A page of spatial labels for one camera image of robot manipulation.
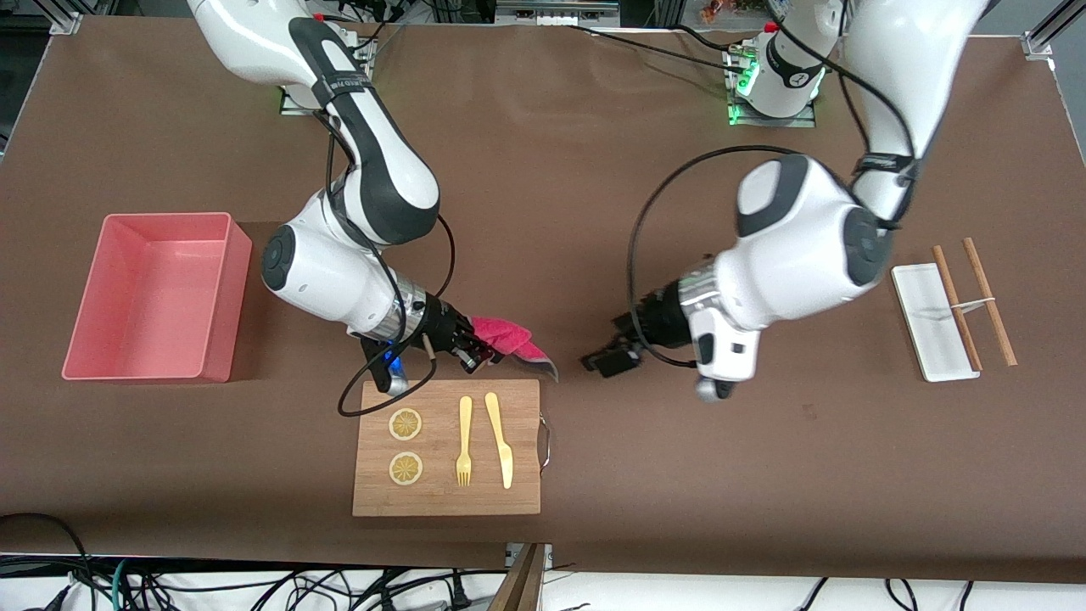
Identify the yellow plastic knife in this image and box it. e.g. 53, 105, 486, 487
484, 392, 514, 490

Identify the white rack base plate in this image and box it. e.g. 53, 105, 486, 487
891, 263, 981, 383

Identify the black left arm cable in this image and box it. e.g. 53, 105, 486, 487
626, 0, 921, 369

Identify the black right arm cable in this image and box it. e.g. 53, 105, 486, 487
318, 110, 456, 418

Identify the bamboo cutting board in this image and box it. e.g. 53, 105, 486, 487
352, 379, 552, 518

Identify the pink plastic bin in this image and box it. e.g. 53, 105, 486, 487
61, 212, 253, 384

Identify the yellow plastic fork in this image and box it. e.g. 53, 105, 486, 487
456, 396, 473, 488

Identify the wooden beam under table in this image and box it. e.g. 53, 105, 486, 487
488, 543, 546, 611

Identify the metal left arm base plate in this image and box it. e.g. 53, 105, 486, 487
727, 42, 817, 128

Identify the pink microfibre cloth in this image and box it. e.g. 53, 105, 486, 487
469, 317, 559, 383

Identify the black cable across table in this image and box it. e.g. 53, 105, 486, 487
560, 23, 752, 76

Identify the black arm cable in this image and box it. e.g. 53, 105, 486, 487
318, 110, 456, 418
626, 0, 921, 369

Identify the black looping floor cable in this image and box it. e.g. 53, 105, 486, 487
0, 513, 92, 611

